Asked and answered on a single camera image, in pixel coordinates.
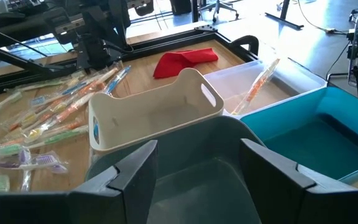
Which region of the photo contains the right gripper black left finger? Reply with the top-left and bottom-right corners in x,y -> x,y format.
73,139 -> 160,224

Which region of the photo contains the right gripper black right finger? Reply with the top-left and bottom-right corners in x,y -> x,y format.
239,138 -> 358,224

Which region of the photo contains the blue toothbrush in clear wrap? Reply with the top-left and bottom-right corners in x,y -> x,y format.
29,79 -> 88,108
103,64 -> 132,96

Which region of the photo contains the teal plastic bin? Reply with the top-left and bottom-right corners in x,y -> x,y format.
240,86 -> 358,190

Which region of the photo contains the red cloth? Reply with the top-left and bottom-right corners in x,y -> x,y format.
152,47 -> 219,79

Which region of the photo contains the black keyboard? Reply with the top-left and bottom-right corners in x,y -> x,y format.
6,0 -> 45,13

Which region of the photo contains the black computer tower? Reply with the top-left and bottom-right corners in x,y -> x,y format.
169,0 -> 192,16

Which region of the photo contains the black computer mouse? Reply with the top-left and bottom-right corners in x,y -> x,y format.
0,11 -> 27,29

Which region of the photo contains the translucent white plastic bin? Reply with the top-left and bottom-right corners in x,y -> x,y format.
203,57 -> 328,121

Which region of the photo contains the black office chair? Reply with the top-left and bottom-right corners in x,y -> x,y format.
199,0 -> 239,22

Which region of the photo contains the black table clamp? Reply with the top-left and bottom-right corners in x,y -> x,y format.
230,35 -> 260,57

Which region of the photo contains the grey desk leg foot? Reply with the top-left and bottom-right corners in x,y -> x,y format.
265,0 -> 304,30

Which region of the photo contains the beige handled plastic basket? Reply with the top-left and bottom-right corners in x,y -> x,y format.
88,67 -> 225,155

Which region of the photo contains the dark grey handled basket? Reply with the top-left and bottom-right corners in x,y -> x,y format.
85,115 -> 265,224

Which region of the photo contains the yellow extension cable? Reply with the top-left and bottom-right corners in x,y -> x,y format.
296,0 -> 351,35

